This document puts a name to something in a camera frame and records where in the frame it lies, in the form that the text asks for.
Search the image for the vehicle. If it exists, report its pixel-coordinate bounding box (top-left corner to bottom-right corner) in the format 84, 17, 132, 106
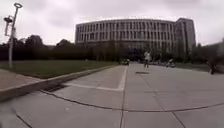
120, 58, 131, 66
165, 58, 177, 69

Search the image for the dark manhole cover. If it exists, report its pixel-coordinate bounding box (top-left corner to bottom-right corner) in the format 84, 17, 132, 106
135, 70, 150, 75

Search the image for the person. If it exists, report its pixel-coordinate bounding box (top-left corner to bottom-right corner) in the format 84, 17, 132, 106
143, 50, 153, 69
207, 57, 221, 75

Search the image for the large curved grey building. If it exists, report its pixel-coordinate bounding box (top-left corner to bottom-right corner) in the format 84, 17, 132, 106
74, 17, 197, 61

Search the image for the grey stone paved way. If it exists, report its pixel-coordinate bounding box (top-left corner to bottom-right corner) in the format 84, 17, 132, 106
0, 62, 224, 128

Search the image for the green grass lawn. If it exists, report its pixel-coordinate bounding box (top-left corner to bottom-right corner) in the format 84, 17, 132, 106
0, 59, 120, 80

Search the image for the row of dark trees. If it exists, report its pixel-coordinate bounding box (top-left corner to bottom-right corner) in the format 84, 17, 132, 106
0, 34, 224, 65

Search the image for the grey stone kerb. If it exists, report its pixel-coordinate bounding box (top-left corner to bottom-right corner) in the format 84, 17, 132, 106
0, 63, 120, 103

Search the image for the grass verge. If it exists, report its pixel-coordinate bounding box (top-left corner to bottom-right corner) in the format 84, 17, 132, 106
174, 62, 214, 73

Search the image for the grey paved side strip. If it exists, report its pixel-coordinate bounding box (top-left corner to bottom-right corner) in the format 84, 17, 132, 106
0, 68, 46, 91

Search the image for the tall lamp pole with cameras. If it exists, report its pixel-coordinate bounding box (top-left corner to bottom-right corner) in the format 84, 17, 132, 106
3, 2, 24, 70

